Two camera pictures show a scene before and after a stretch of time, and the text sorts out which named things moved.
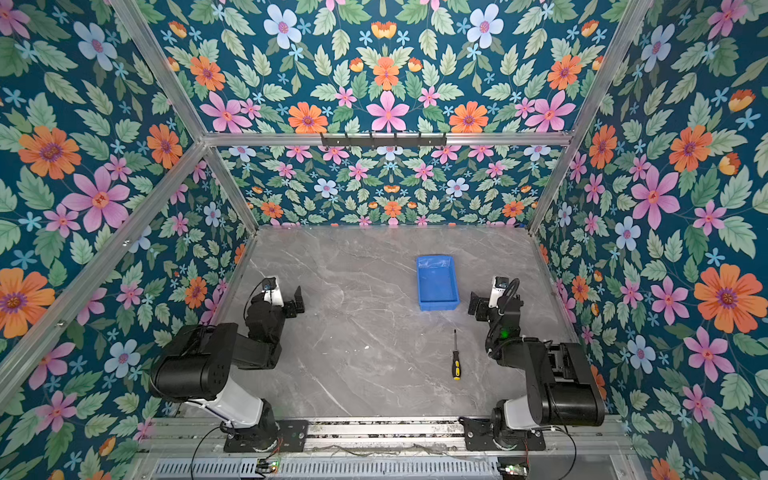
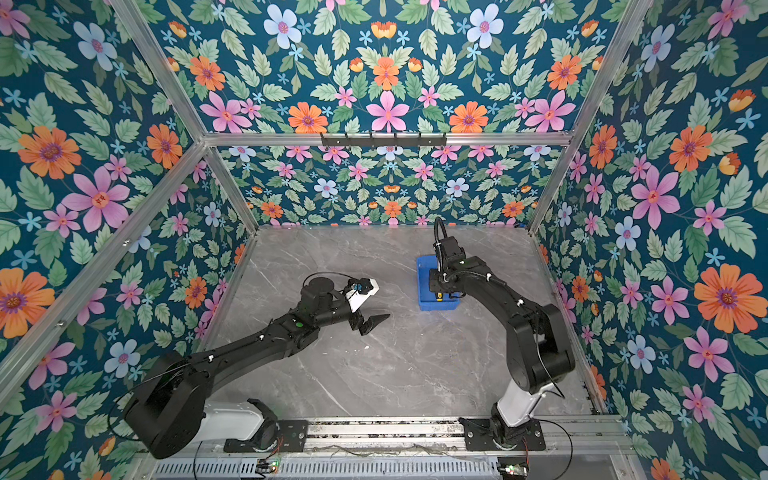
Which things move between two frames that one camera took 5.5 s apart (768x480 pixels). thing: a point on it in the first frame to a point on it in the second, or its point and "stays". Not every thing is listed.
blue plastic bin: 437,283 stays
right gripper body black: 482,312 to 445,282
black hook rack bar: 384,141 stays
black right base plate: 479,436 stays
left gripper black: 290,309 to 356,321
